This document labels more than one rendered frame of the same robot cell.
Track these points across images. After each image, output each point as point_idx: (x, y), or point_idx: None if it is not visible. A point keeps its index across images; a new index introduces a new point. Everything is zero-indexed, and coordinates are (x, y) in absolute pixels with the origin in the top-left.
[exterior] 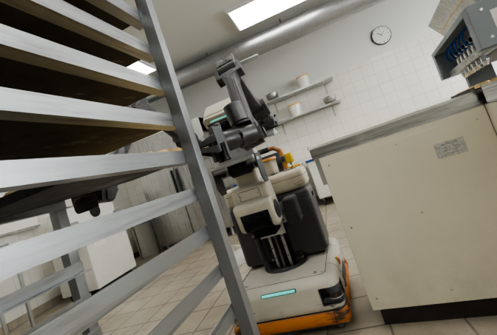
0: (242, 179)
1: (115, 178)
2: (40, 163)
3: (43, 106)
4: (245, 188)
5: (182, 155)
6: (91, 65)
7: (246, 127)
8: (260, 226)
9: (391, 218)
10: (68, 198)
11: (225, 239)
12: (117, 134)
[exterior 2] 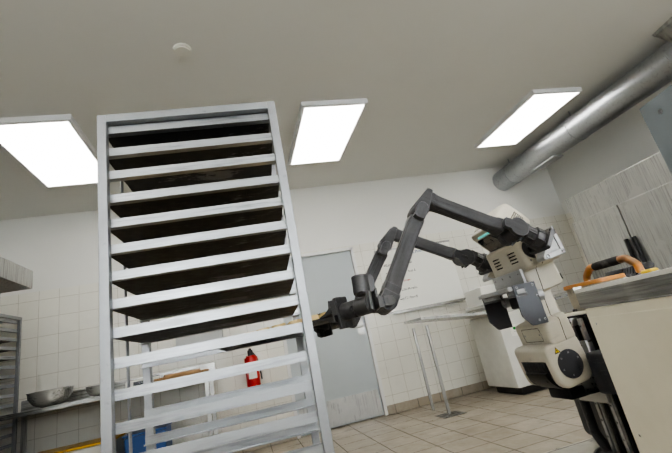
0: None
1: None
2: (195, 345)
3: (201, 318)
4: (526, 326)
5: (300, 326)
6: (233, 285)
7: (358, 301)
8: (544, 383)
9: None
10: None
11: (317, 394)
12: (266, 311)
